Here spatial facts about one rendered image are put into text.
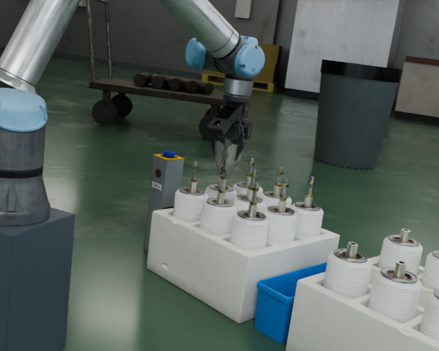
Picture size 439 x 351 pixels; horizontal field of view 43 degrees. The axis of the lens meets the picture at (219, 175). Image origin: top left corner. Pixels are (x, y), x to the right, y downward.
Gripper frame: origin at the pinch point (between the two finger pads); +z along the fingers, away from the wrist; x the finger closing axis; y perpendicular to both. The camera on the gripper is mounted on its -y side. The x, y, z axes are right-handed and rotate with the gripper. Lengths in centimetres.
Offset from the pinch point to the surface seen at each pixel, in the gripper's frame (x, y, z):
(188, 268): 3.6, -6.3, 27.4
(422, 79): 35, 730, -24
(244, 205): -4.7, 6.9, 10.2
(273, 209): -13.3, 6.8, 9.0
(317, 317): -36.3, -21.0, 22.4
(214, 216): -1.2, -4.1, 11.9
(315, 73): 220, 822, -9
